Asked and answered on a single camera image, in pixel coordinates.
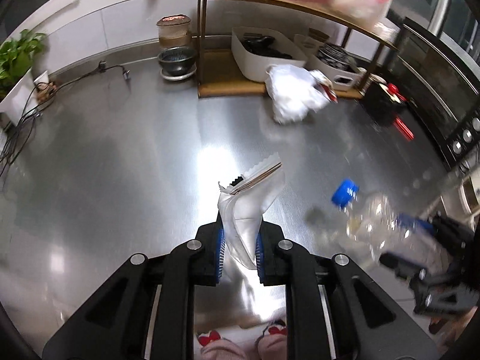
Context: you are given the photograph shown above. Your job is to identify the red lighter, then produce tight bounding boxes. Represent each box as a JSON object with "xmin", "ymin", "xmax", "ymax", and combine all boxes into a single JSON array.
[{"xmin": 393, "ymin": 116, "xmax": 416, "ymax": 142}]

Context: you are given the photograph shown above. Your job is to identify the patterned snack wrapper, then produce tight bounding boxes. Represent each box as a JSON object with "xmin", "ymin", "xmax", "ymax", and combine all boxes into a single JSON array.
[{"xmin": 310, "ymin": 70, "xmax": 339, "ymax": 104}]

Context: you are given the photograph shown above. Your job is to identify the black box red knob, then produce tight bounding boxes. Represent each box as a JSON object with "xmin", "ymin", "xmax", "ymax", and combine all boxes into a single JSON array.
[{"xmin": 361, "ymin": 80, "xmax": 409, "ymax": 127}]

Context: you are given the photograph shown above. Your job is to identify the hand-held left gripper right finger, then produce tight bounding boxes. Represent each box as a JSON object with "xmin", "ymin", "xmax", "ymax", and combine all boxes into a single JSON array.
[{"xmin": 256, "ymin": 223, "xmax": 442, "ymax": 360}]

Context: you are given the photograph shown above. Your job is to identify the white basket black utensils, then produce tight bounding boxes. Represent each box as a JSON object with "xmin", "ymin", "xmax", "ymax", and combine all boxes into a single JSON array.
[{"xmin": 230, "ymin": 26, "xmax": 310, "ymax": 82}]

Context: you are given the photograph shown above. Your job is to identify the silver foil wrapper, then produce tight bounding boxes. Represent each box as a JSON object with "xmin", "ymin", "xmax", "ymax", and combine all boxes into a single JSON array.
[{"xmin": 217, "ymin": 152, "xmax": 286, "ymax": 271}]

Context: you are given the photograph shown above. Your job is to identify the green potted plant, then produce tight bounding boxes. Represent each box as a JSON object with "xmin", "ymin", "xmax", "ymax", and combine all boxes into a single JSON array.
[{"xmin": 0, "ymin": 29, "xmax": 50, "ymax": 125}]

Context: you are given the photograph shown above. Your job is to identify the brown lidded jar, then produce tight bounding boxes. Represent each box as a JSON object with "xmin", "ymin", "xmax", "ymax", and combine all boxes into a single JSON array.
[{"xmin": 156, "ymin": 14, "xmax": 193, "ymax": 48}]

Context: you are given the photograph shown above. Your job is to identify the black cable with plug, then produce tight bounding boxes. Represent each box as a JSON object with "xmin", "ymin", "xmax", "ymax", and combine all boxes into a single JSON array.
[{"xmin": 56, "ymin": 61, "xmax": 131, "ymax": 89}]

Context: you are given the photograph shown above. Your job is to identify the wooden shelf rack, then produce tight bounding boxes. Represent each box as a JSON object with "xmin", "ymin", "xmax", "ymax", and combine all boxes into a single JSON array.
[{"xmin": 195, "ymin": 0, "xmax": 403, "ymax": 99}]

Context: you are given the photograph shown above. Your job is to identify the dark ceramic bowl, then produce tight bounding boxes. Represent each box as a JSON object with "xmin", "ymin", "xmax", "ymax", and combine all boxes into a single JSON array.
[{"xmin": 157, "ymin": 46, "xmax": 198, "ymax": 82}]

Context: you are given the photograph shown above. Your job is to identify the black toaster oven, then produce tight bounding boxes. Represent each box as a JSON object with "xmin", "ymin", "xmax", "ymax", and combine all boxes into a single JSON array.
[{"xmin": 385, "ymin": 16, "xmax": 480, "ymax": 170}]

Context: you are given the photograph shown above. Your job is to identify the black cables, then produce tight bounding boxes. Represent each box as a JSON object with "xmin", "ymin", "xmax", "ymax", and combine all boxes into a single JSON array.
[{"xmin": 0, "ymin": 82, "xmax": 58, "ymax": 181}]

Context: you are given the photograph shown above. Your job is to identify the clear bottle blue cap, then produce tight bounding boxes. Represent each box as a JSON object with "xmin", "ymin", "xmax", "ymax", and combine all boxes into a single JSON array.
[{"xmin": 330, "ymin": 178, "xmax": 445, "ymax": 268}]

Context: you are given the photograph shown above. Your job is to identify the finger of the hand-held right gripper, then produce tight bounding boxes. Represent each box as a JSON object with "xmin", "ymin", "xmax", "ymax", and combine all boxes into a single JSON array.
[
  {"xmin": 397, "ymin": 214, "xmax": 472, "ymax": 253},
  {"xmin": 379, "ymin": 252, "xmax": 429, "ymax": 284}
]

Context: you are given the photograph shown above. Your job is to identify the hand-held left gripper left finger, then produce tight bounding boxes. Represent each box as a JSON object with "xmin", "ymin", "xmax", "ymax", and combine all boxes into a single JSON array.
[{"xmin": 41, "ymin": 222, "xmax": 226, "ymax": 360}]

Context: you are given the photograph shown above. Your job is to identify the pink slipper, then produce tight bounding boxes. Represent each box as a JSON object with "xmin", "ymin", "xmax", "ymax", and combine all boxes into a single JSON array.
[
  {"xmin": 196, "ymin": 329, "xmax": 241, "ymax": 360},
  {"xmin": 256, "ymin": 320, "xmax": 289, "ymax": 360}
]

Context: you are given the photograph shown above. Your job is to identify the white plastic bag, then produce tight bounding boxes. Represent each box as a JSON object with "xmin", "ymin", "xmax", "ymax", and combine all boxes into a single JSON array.
[{"xmin": 265, "ymin": 64, "xmax": 328, "ymax": 125}]

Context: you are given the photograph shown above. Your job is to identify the white basket with bowls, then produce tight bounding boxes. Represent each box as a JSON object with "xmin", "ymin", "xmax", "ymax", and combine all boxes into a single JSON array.
[{"xmin": 293, "ymin": 34, "xmax": 369, "ymax": 91}]

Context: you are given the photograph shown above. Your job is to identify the stack of patterned bowls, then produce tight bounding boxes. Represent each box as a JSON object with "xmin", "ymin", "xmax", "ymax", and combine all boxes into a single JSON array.
[{"xmin": 318, "ymin": 41, "xmax": 363, "ymax": 73}]

